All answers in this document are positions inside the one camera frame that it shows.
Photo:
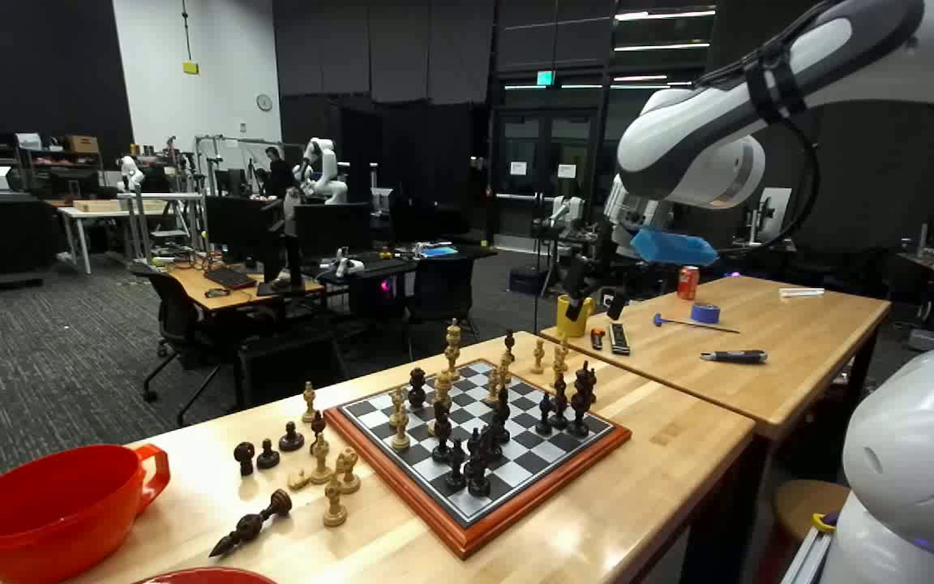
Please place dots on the yellow cup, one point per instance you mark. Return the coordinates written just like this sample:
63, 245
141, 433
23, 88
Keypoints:
572, 316

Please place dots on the red plastic cup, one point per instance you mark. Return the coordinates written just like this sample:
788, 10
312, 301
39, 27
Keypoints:
70, 512

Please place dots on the wooden framed chess board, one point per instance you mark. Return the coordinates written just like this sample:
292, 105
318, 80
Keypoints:
479, 457

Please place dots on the blue cloth on wrist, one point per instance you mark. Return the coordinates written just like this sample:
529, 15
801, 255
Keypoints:
672, 249

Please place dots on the black pawn off board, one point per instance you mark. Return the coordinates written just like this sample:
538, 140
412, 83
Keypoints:
289, 439
267, 460
244, 457

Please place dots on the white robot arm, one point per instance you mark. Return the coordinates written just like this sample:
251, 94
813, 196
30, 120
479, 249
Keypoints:
698, 146

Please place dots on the red small can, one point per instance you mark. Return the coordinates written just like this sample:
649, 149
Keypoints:
690, 279

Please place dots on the black office chair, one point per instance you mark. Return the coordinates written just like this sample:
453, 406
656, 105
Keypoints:
189, 334

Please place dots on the black chess piece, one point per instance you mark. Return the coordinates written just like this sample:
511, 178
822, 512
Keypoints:
246, 526

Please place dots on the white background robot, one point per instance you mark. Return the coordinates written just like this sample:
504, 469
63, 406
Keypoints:
317, 174

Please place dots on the light wooden chess piece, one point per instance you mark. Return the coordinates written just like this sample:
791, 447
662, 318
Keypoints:
345, 476
318, 473
336, 505

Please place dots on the black computer monitor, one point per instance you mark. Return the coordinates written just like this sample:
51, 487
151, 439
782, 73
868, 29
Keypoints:
246, 232

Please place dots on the red plate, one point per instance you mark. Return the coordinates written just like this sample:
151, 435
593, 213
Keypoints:
205, 577

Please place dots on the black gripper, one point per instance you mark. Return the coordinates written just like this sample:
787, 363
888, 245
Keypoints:
601, 273

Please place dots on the black marker pen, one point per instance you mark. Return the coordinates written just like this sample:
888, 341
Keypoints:
733, 356

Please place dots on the blue handled tool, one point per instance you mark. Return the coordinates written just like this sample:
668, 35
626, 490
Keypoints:
702, 316

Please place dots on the tall light chess piece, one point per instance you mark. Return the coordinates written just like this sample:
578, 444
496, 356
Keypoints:
453, 345

